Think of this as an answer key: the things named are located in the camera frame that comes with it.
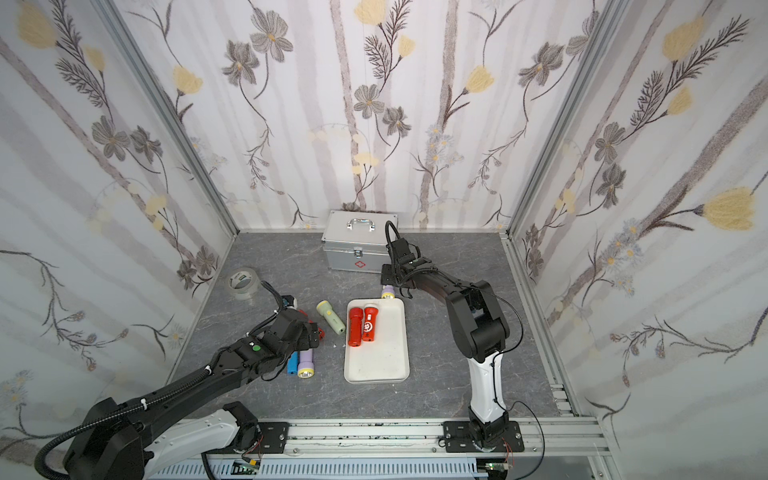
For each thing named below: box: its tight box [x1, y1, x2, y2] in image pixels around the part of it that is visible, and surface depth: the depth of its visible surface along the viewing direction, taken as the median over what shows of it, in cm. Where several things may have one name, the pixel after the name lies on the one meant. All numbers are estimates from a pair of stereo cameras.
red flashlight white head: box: [363, 303, 379, 341], surface depth 94 cm
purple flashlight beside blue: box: [298, 349, 315, 379], surface depth 85 cm
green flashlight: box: [316, 300, 346, 335], surface depth 95 cm
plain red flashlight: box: [348, 307, 363, 347], surface depth 93 cm
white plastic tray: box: [343, 298, 410, 384], surface depth 92 cm
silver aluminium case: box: [321, 210, 398, 273], surface depth 103 cm
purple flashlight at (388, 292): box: [381, 285, 395, 299], surface depth 100 cm
